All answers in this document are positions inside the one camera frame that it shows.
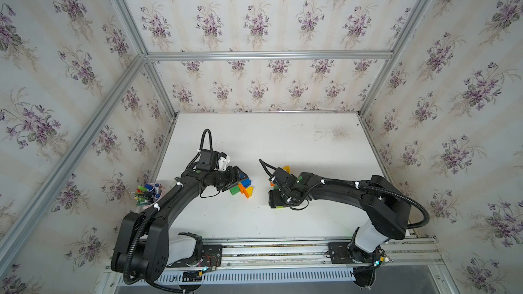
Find aluminium front rail frame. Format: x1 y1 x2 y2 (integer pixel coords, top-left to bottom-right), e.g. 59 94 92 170
93 235 458 294

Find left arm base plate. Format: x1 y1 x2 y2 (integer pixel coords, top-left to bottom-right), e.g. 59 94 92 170
168 244 223 269

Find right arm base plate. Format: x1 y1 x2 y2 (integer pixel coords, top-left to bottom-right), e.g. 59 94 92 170
325 242 385 266

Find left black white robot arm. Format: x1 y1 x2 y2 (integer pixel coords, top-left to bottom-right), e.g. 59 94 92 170
110 129 248 293

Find yellow sloped lego brick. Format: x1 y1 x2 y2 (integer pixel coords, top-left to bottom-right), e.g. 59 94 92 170
245 187 253 198

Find orange long lego brick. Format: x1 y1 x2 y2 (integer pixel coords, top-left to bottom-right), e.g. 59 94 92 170
238 183 246 197

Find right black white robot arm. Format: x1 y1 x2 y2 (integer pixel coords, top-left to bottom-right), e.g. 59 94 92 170
260 161 430 289

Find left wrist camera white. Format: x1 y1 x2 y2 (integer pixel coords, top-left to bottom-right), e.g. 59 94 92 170
217 152 231 172

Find pink pen cup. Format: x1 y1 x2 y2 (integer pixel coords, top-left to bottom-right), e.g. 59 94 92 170
132 183 163 206

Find blue square lego brick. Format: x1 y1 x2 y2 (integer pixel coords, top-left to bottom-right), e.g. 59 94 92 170
241 178 251 188

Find small green lego brick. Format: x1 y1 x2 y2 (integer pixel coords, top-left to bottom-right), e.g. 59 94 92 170
230 186 241 195

